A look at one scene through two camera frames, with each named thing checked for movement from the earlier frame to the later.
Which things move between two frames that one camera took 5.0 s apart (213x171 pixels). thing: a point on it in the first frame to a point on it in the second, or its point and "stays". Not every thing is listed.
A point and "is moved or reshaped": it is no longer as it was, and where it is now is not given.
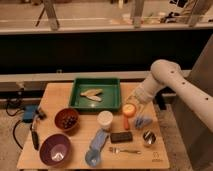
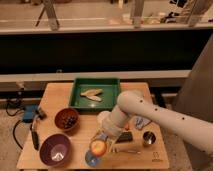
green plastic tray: x=96 y=94 stays
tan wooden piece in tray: x=93 y=94 stays
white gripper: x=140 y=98 to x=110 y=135
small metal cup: x=149 y=137 stays
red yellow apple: x=128 y=110 is moved or reshaped
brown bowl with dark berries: x=66 y=119 stays
